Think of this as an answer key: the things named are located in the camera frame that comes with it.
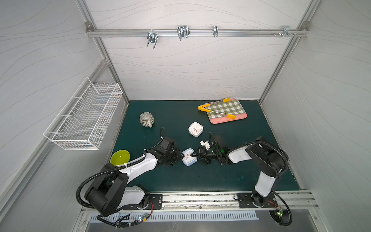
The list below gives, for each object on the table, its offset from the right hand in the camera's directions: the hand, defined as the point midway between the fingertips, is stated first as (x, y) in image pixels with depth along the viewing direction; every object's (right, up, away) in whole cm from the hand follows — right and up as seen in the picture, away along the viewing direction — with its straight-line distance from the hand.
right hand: (191, 157), depth 86 cm
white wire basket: (-53, +23, -17) cm, 60 cm away
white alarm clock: (+3, +15, +14) cm, 21 cm away
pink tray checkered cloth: (+24, +28, +29) cm, 47 cm away
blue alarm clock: (-3, -1, 0) cm, 3 cm away
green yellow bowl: (-44, 0, +1) cm, 44 cm away
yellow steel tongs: (+9, +31, +28) cm, 42 cm away
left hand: (-5, 0, 0) cm, 5 cm away
